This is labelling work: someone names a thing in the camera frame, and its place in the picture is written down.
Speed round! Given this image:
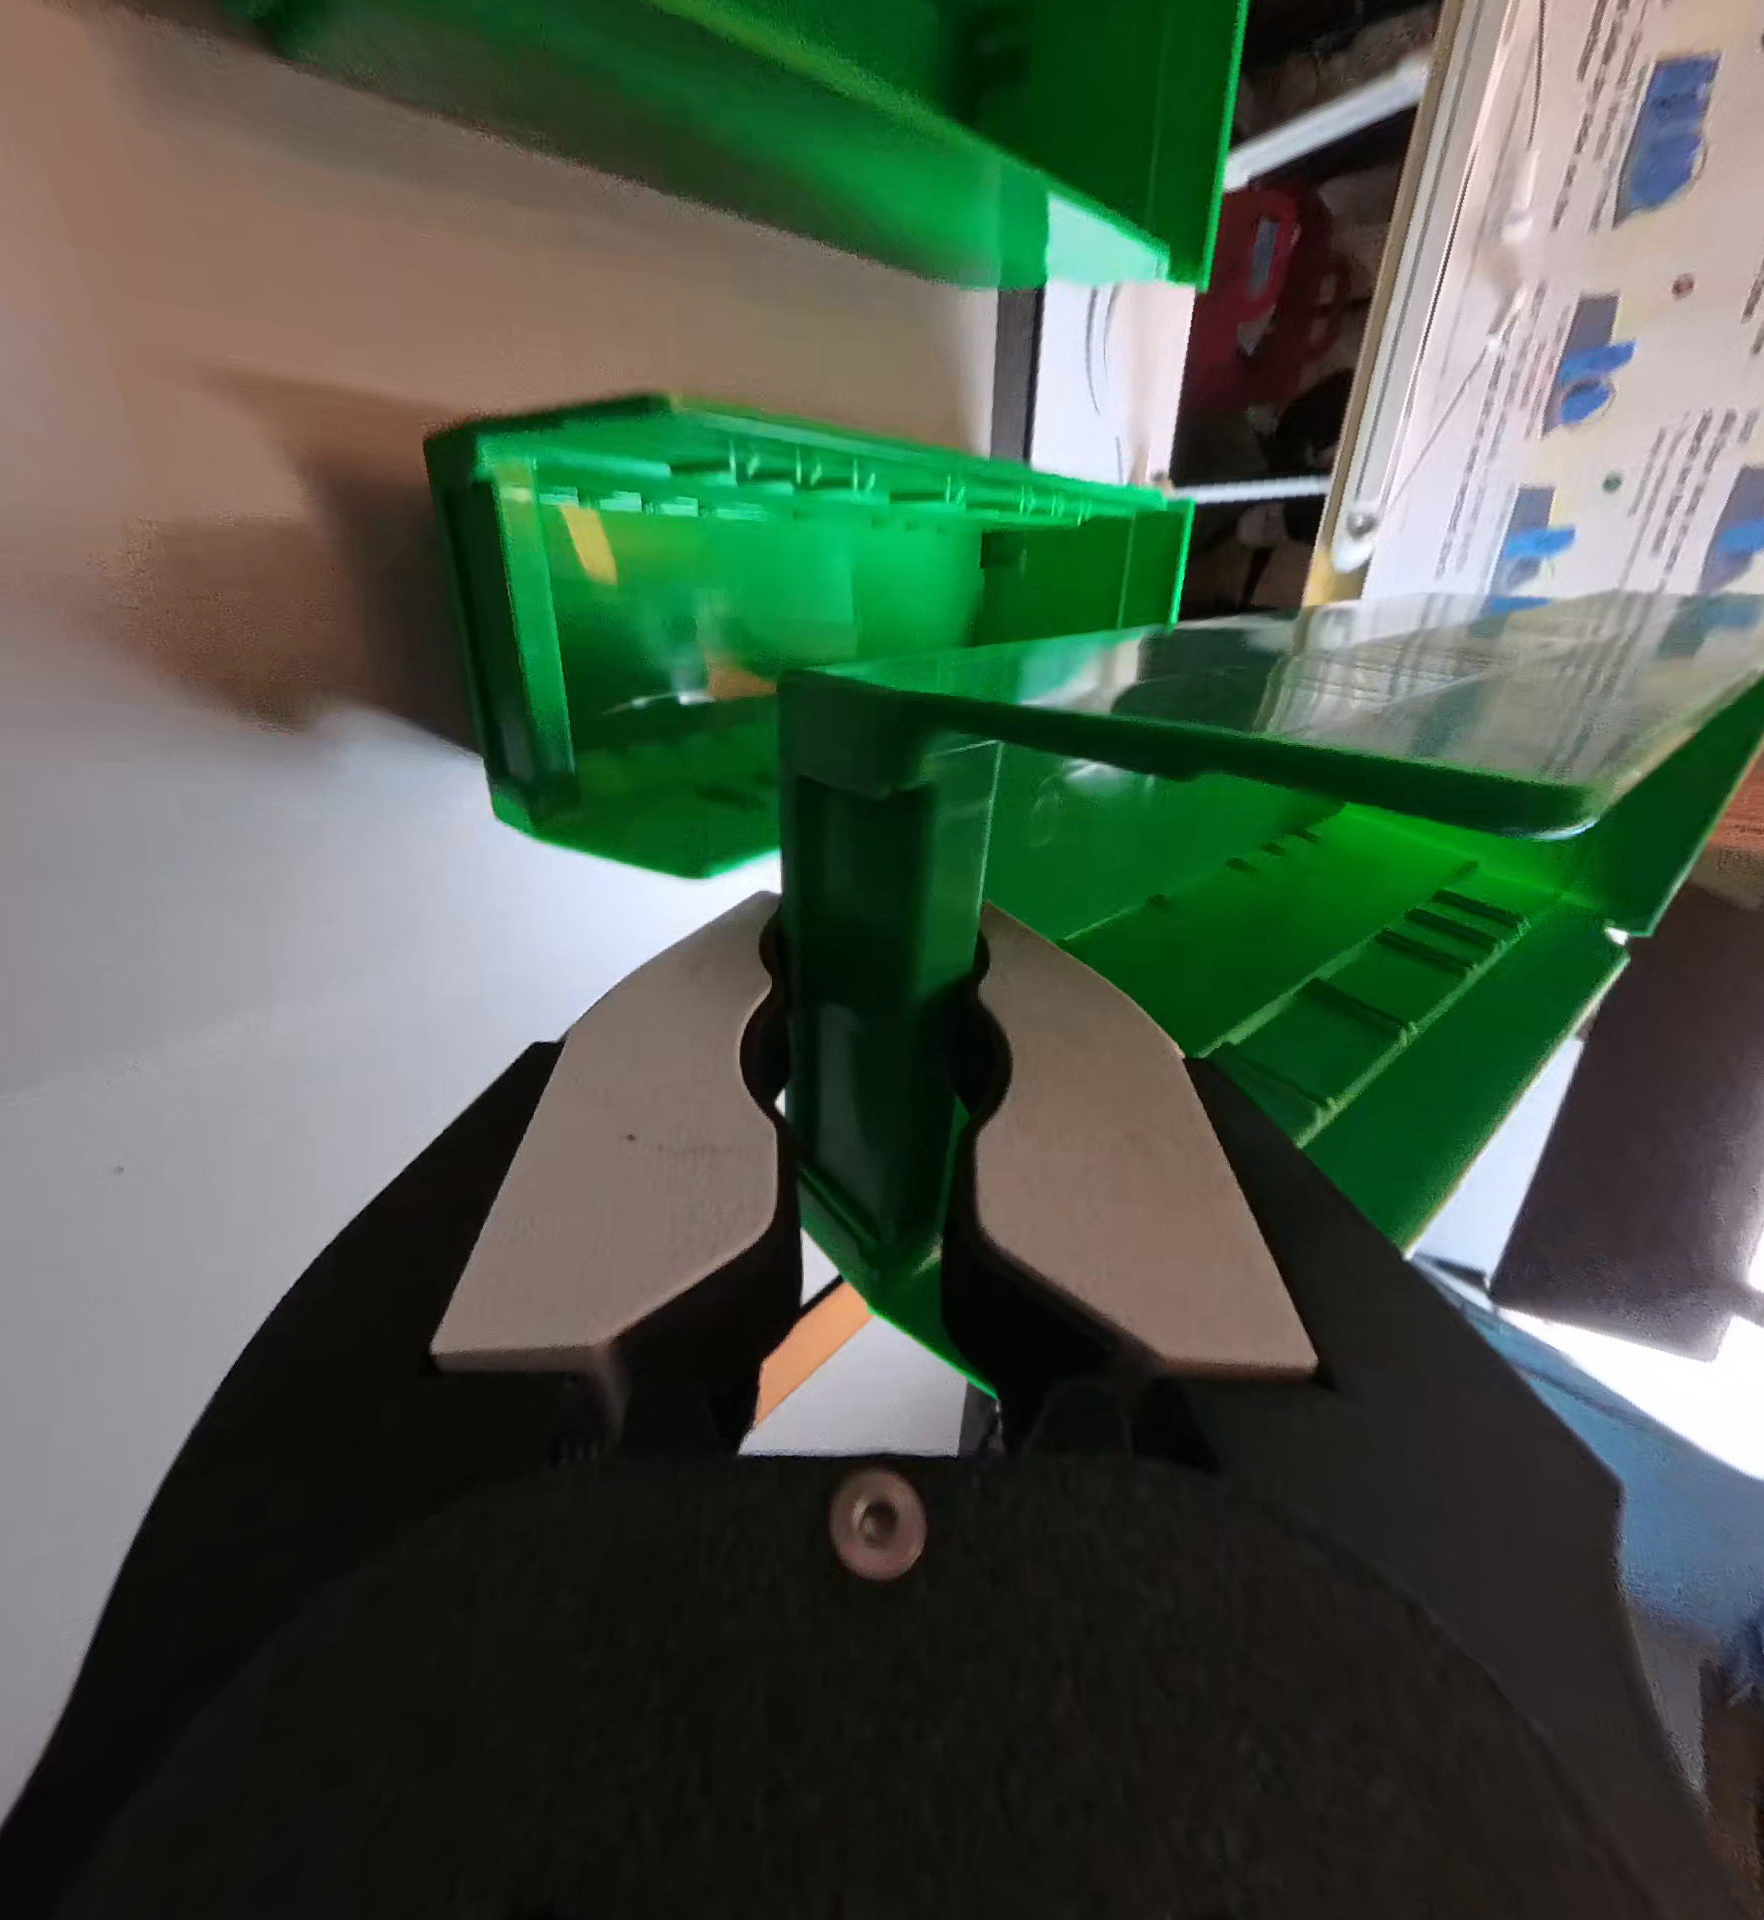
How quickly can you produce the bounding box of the grey tape strip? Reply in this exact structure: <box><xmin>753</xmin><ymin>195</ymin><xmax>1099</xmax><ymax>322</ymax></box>
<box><xmin>993</xmin><ymin>287</ymin><xmax>1049</xmax><ymax>466</ymax></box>

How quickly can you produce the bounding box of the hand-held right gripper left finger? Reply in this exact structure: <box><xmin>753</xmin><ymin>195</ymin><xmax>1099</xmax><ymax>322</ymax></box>
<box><xmin>429</xmin><ymin>893</ymin><xmax>804</xmax><ymax>1382</ymax></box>

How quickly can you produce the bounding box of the green plastic bin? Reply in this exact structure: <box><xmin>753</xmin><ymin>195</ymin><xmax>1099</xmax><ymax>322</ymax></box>
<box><xmin>214</xmin><ymin>0</ymin><xmax>1252</xmax><ymax>291</ymax></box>
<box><xmin>420</xmin><ymin>393</ymin><xmax>1200</xmax><ymax>883</ymax></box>
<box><xmin>775</xmin><ymin>589</ymin><xmax>1764</xmax><ymax>1405</ymax></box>

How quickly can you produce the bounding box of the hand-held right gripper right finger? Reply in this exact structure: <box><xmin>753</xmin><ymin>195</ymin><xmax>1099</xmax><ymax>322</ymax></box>
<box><xmin>943</xmin><ymin>906</ymin><xmax>1322</xmax><ymax>1382</ymax></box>

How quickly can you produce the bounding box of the wooden-edged side table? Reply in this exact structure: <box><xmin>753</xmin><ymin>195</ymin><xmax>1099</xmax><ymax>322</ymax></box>
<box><xmin>753</xmin><ymin>1278</ymin><xmax>871</xmax><ymax>1427</ymax></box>

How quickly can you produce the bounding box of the light grey desk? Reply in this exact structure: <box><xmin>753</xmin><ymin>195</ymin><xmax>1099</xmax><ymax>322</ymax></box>
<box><xmin>0</xmin><ymin>0</ymin><xmax>1039</xmax><ymax>1908</ymax></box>

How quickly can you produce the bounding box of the printed instruction sheet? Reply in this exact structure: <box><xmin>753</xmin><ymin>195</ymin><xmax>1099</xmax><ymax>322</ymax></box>
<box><xmin>1364</xmin><ymin>0</ymin><xmax>1764</xmax><ymax>604</ymax></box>

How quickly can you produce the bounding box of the white display stand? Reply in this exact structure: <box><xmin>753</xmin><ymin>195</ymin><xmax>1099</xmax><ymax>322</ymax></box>
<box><xmin>1039</xmin><ymin>0</ymin><xmax>1537</xmax><ymax>574</ymax></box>

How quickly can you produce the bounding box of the red plastic container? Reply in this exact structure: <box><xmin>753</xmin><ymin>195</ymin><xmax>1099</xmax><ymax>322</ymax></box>
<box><xmin>1206</xmin><ymin>178</ymin><xmax>1369</xmax><ymax>367</ymax></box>

